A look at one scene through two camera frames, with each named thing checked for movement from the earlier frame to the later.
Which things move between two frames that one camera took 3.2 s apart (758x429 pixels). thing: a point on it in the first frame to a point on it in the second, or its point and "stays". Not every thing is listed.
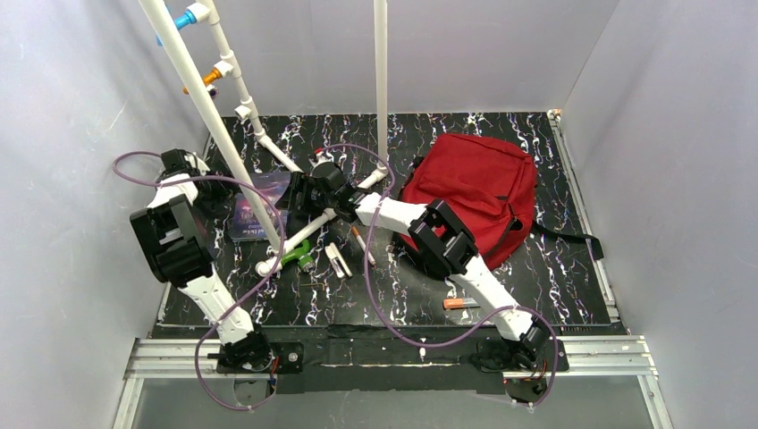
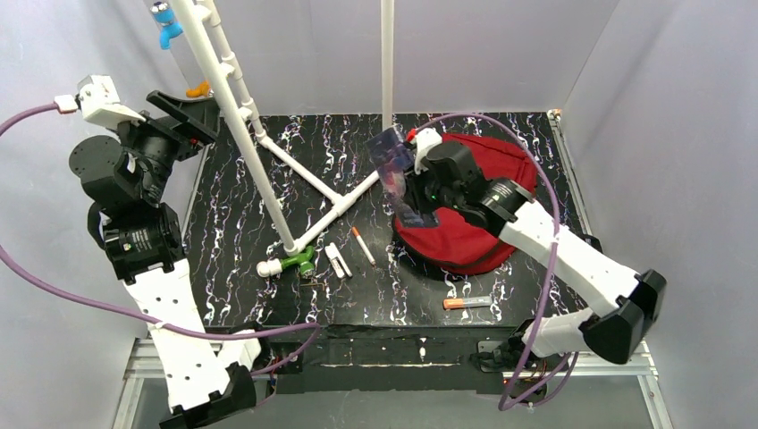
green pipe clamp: (305, 260) stays
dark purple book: (243, 220) to (392, 158)
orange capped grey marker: (450, 303) stays
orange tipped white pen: (363, 245) stays
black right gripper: (301, 193) to (416, 180)
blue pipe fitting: (188, 18) to (169, 29)
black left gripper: (209, 187) to (180, 125)
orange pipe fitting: (214, 75) to (200, 92)
